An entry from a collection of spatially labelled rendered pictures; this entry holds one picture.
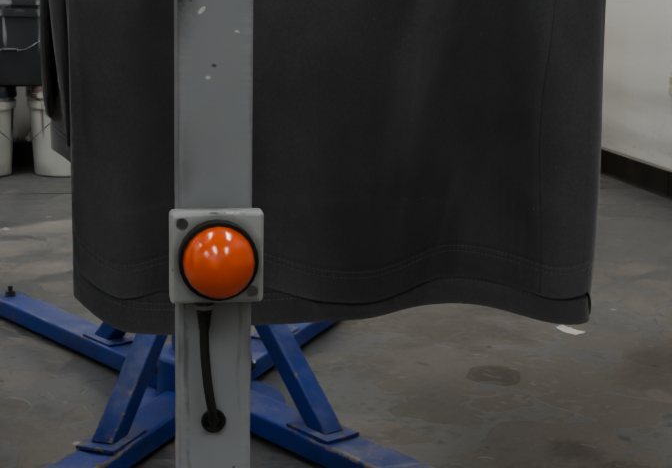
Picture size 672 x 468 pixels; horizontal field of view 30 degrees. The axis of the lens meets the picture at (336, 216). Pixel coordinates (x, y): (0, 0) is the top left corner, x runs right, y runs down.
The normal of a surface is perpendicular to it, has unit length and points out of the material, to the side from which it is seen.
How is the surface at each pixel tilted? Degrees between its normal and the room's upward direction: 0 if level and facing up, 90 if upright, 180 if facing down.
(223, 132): 90
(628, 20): 90
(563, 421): 0
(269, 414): 0
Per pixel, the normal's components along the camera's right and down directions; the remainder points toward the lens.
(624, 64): -0.98, 0.01
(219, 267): 0.01, 0.01
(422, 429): 0.02, -0.98
